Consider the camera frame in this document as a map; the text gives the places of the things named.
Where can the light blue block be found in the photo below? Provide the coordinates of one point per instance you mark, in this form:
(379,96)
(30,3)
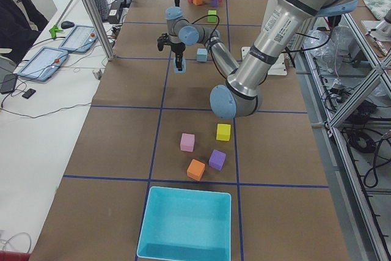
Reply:
(178,71)
(202,55)

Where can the right purple foam block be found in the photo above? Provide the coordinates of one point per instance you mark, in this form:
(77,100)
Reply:
(214,3)

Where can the purple foam block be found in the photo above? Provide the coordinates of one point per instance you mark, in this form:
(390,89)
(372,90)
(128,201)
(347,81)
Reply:
(214,3)
(217,159)

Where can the green foam block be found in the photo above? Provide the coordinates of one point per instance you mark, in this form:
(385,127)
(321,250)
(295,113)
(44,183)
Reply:
(212,16)

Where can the black keyboard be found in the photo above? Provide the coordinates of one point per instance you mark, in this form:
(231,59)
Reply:
(102,8)

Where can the light pink foam block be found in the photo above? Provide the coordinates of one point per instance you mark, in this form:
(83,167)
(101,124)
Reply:
(187,142)

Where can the yellow foam block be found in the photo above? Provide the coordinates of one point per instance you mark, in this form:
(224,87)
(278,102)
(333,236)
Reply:
(223,132)

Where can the far teach pendant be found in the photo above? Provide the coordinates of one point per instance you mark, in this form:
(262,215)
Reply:
(79,40)

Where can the teach pendant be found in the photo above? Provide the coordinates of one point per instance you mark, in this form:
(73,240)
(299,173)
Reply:
(79,40)
(43,64)

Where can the left purple foam block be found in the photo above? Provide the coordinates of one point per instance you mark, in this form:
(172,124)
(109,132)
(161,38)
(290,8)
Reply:
(217,159)

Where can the left orange foam block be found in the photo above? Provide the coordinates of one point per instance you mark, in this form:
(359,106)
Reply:
(195,170)

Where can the black computer mouse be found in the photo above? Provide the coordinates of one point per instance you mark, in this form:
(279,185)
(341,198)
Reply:
(67,24)

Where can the green plastic clamp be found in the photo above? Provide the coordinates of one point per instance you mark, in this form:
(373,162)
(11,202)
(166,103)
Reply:
(54,31)

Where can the near teach pendant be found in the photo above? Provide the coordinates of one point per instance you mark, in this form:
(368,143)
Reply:
(43,64)

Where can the black smartphone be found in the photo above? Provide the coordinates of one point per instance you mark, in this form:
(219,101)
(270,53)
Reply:
(29,93)

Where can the seated person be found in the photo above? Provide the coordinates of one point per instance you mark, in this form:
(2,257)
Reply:
(21,25)

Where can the cyan plastic bin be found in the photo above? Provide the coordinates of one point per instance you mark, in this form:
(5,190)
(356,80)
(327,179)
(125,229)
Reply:
(186,224)

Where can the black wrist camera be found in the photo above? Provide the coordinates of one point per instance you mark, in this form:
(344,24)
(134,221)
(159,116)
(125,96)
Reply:
(162,41)

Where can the aluminium frame post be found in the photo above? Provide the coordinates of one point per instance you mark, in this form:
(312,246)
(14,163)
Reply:
(98,25)

